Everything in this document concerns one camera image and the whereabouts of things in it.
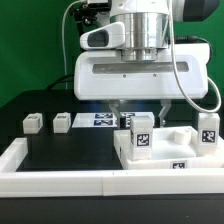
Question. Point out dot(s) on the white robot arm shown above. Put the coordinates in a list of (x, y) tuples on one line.
[(170, 11)]

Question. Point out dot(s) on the white square table top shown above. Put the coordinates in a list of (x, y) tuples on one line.
[(166, 153)]

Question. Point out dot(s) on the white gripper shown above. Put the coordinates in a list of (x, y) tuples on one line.
[(134, 61)]

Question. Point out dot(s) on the white U-shaped obstacle fence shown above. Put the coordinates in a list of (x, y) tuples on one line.
[(100, 183)]

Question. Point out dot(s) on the white sheet with tags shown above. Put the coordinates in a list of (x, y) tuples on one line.
[(84, 120)]

